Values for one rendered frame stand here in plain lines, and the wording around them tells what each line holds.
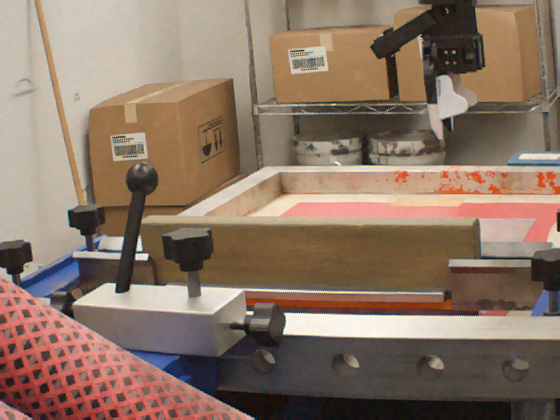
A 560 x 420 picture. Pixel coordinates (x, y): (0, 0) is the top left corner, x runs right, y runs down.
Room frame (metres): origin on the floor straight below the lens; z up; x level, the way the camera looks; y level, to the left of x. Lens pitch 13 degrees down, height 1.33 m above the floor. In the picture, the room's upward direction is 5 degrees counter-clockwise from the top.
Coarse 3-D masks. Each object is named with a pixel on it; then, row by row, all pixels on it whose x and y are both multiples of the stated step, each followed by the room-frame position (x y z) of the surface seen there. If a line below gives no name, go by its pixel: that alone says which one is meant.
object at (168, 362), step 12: (156, 360) 0.80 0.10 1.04; (168, 360) 0.80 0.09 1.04; (180, 360) 0.81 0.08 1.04; (192, 360) 0.82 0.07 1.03; (204, 360) 0.84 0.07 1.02; (168, 372) 0.79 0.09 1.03; (180, 372) 0.80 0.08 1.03; (192, 372) 0.82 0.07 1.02; (204, 372) 0.84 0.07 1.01; (216, 372) 0.86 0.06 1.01; (192, 384) 0.82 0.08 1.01; (204, 384) 0.84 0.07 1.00; (216, 384) 0.86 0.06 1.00
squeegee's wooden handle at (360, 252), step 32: (160, 224) 1.17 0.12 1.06; (192, 224) 1.16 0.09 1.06; (224, 224) 1.14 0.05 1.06; (256, 224) 1.13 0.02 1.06; (288, 224) 1.12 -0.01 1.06; (320, 224) 1.10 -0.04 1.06; (352, 224) 1.09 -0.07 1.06; (384, 224) 1.08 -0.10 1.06; (416, 224) 1.07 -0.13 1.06; (448, 224) 1.05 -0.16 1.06; (160, 256) 1.17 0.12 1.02; (224, 256) 1.14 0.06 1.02; (256, 256) 1.13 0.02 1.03; (288, 256) 1.12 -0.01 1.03; (320, 256) 1.10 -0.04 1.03; (352, 256) 1.09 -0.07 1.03; (384, 256) 1.08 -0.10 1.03; (416, 256) 1.07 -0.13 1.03; (448, 256) 1.05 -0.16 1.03; (480, 256) 1.06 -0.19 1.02; (448, 288) 1.05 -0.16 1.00
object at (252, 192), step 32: (224, 192) 1.62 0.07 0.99; (256, 192) 1.65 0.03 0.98; (288, 192) 1.73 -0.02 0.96; (320, 192) 1.71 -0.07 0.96; (352, 192) 1.69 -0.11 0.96; (384, 192) 1.67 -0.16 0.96; (416, 192) 1.65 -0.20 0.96; (448, 192) 1.63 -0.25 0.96; (480, 192) 1.61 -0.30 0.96; (512, 192) 1.59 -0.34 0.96; (544, 192) 1.57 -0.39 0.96
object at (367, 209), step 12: (300, 204) 1.66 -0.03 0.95; (312, 204) 1.65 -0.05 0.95; (324, 204) 1.64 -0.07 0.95; (336, 204) 1.64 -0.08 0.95; (348, 204) 1.63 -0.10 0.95; (360, 204) 1.62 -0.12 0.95; (372, 204) 1.62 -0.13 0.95; (384, 204) 1.61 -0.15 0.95; (372, 216) 1.54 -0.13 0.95; (384, 216) 1.54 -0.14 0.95; (396, 216) 1.53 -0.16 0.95; (408, 216) 1.52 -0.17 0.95; (420, 216) 1.52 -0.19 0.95
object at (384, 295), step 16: (208, 288) 1.14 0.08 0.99; (224, 288) 1.13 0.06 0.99; (240, 288) 1.13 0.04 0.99; (256, 288) 1.12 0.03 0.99; (272, 288) 1.12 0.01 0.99; (288, 288) 1.11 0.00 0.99; (304, 288) 1.11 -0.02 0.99; (320, 288) 1.10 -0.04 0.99; (336, 288) 1.10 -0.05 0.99; (352, 288) 1.09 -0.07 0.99; (368, 288) 1.08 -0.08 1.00; (384, 288) 1.08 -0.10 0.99; (416, 288) 1.07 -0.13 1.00
